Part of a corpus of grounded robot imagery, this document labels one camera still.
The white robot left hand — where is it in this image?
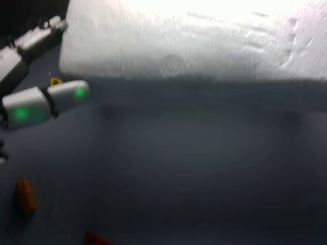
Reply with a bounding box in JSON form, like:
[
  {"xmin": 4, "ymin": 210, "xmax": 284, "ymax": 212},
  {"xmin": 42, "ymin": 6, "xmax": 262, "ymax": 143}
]
[{"xmin": 0, "ymin": 15, "xmax": 90, "ymax": 164}]

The white styrofoam lid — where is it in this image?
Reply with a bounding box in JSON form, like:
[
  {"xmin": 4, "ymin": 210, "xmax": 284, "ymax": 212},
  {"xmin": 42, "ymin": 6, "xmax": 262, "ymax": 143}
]
[{"xmin": 58, "ymin": 0, "xmax": 327, "ymax": 82}]

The orange toy carrot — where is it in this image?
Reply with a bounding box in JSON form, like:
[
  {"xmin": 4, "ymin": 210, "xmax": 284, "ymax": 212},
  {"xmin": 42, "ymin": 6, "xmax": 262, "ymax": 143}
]
[{"xmin": 15, "ymin": 177, "xmax": 38, "ymax": 217}]

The grey table cloth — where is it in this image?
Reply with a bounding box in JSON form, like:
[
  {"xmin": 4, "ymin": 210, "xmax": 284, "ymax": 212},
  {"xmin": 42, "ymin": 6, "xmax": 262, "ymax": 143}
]
[{"xmin": 0, "ymin": 38, "xmax": 327, "ymax": 245}]

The red triangle block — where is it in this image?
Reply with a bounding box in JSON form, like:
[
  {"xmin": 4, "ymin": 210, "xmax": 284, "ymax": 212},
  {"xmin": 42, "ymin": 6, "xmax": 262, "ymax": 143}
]
[{"xmin": 84, "ymin": 231, "xmax": 115, "ymax": 245}]

